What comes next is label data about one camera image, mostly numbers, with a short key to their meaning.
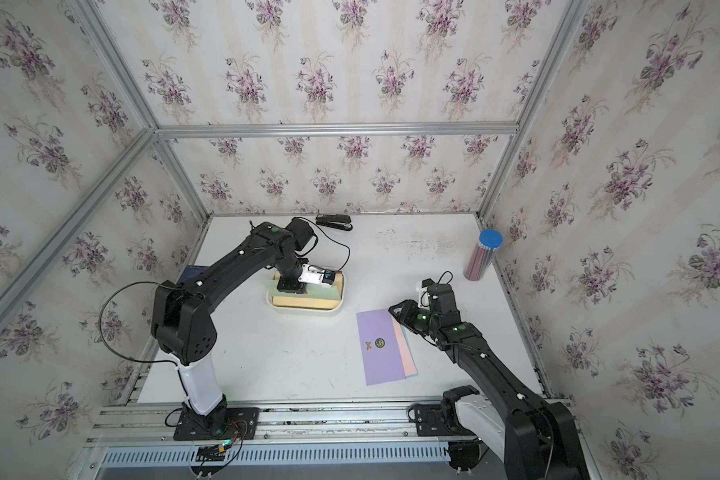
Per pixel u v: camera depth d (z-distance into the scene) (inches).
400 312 30.0
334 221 45.3
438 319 25.6
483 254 35.6
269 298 35.8
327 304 36.0
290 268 28.3
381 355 33.3
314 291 31.3
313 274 29.5
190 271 40.8
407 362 33.0
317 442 28.4
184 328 18.4
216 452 28.0
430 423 28.7
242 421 28.9
